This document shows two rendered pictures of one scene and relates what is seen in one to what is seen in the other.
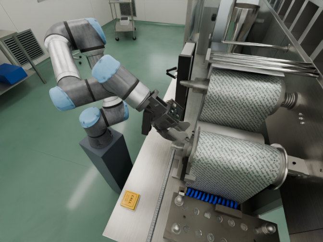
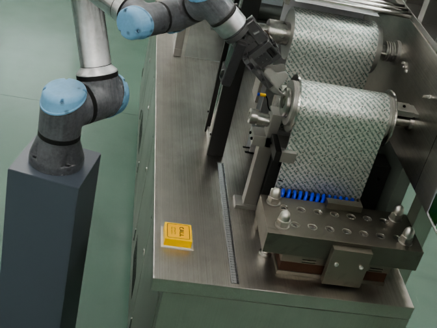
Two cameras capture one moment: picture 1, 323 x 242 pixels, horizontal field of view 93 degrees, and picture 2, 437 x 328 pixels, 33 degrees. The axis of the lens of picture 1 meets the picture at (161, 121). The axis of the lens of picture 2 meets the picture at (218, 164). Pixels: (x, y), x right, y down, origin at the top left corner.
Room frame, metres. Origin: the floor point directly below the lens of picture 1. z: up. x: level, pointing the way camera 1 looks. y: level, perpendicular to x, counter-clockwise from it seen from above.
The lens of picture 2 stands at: (-1.16, 0.81, 2.06)
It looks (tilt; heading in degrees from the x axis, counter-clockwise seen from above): 31 degrees down; 332
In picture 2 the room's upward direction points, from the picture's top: 14 degrees clockwise
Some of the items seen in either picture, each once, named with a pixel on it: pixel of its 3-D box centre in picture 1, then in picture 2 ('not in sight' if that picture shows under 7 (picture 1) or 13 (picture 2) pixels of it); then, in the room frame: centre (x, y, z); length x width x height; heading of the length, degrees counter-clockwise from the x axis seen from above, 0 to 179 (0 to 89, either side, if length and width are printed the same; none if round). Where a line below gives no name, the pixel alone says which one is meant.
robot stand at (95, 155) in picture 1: (116, 168); (42, 281); (0.58, 0.39, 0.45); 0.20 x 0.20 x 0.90; 60
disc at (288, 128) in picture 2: (194, 146); (291, 103); (0.29, -0.12, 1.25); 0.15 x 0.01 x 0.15; 163
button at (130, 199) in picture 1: (130, 199); (177, 235); (0.21, 0.15, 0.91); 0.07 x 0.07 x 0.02; 73
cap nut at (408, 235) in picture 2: not in sight; (408, 234); (-0.01, -0.36, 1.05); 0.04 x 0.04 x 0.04
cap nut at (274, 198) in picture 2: (179, 199); (275, 194); (0.17, -0.07, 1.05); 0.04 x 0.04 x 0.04
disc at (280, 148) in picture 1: (272, 165); (384, 118); (0.22, -0.36, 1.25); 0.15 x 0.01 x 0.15; 163
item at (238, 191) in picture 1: (218, 187); (326, 166); (0.20, -0.22, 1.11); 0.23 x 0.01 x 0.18; 73
